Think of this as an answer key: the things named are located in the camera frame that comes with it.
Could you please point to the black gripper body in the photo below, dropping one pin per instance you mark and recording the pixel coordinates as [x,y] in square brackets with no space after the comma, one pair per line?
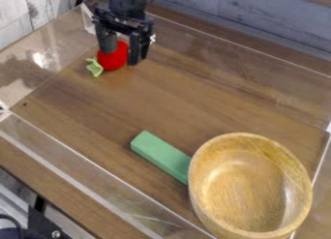
[124,21]

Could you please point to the green rectangular block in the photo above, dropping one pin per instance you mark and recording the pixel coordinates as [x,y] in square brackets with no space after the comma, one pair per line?
[161,154]

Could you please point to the clear acrylic left wall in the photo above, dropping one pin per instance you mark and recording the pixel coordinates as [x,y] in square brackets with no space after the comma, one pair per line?
[40,55]

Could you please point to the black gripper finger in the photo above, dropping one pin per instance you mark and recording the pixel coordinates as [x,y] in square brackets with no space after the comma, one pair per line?
[139,43]
[105,38]

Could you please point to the clear acrylic front wall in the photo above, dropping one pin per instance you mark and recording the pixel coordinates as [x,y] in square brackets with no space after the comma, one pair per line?
[100,201]

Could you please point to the black clamp with screw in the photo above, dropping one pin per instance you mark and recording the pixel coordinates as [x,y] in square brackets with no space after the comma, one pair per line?
[24,222]

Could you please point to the clear acrylic back wall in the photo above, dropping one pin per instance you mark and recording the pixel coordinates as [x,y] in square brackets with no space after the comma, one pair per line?
[271,75]

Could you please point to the clear acrylic wall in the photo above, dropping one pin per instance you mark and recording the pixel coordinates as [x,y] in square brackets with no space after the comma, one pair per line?
[100,201]
[271,75]
[40,55]

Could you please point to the red plush strawberry toy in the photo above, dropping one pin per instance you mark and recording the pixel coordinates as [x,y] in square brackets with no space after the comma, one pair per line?
[108,61]

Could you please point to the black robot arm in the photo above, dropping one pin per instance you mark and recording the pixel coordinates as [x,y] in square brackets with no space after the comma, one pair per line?
[120,4]

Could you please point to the wooden bowl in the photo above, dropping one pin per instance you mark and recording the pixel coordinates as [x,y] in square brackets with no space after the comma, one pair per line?
[248,187]

